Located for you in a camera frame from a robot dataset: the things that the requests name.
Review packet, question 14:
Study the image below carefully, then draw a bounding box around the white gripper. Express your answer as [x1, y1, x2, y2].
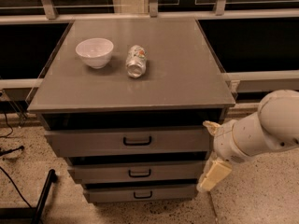
[197, 119, 249, 191]

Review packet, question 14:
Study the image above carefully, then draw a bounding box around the grey top drawer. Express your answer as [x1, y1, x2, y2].
[45, 126, 213, 158]

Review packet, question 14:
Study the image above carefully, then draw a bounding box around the grey drawer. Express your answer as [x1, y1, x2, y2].
[83, 184, 197, 203]
[68, 161, 205, 184]
[45, 126, 213, 158]

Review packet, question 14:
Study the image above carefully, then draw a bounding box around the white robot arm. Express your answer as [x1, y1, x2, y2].
[197, 90, 299, 191]

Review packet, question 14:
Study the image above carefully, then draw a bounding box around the grey bottom drawer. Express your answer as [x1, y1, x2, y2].
[83, 184, 197, 203]

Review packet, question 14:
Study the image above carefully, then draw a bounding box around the grey drawer cabinet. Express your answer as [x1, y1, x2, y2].
[29, 19, 235, 203]

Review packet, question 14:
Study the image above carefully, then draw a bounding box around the grey middle drawer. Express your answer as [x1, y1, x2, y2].
[68, 161, 205, 184]

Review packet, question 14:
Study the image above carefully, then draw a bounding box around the crushed soda can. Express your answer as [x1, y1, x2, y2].
[126, 45, 147, 78]

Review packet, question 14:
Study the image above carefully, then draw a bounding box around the white ceramic bowl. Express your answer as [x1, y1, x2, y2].
[76, 38, 114, 69]

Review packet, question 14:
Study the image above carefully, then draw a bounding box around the black metal stand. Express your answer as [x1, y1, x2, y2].
[0, 168, 59, 224]

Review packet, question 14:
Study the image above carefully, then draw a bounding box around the metal window railing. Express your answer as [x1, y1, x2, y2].
[0, 0, 299, 110]

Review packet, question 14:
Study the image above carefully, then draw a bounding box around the black floor cable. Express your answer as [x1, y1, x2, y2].
[0, 91, 34, 209]

